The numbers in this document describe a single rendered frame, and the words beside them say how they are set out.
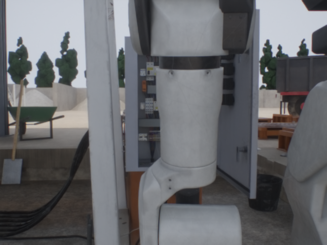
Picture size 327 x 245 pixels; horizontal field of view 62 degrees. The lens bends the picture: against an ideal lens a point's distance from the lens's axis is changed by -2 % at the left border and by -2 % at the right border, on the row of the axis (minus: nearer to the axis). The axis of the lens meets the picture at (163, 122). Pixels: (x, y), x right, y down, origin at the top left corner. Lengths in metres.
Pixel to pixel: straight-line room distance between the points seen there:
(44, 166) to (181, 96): 3.53
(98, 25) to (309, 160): 0.73
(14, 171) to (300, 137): 3.58
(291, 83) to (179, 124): 9.16
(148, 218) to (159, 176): 0.05
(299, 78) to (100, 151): 8.83
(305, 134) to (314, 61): 9.14
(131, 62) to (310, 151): 1.01
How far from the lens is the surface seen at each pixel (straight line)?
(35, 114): 5.10
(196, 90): 0.27
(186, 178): 0.30
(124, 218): 1.83
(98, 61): 0.86
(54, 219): 2.55
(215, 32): 0.28
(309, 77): 9.42
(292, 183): 0.41
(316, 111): 0.32
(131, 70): 1.24
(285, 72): 9.45
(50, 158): 3.71
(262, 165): 3.44
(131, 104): 1.23
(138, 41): 0.31
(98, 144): 0.82
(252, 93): 0.90
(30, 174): 3.83
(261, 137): 4.97
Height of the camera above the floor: 0.96
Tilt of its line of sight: 4 degrees down
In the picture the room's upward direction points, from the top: straight up
